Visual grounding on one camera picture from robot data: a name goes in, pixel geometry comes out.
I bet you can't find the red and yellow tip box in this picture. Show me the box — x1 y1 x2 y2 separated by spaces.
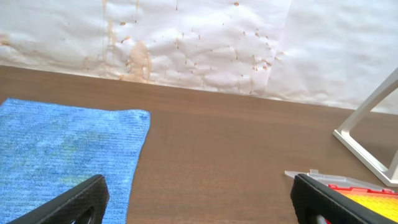
284 169 398 224

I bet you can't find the white and blue stand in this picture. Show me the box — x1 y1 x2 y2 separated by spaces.
332 67 398 188

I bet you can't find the blue cloth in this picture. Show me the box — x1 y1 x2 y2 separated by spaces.
0 98 152 224

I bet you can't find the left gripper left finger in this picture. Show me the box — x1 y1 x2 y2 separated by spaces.
7 174 110 224

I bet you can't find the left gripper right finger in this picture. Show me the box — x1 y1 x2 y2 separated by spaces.
290 174 398 224

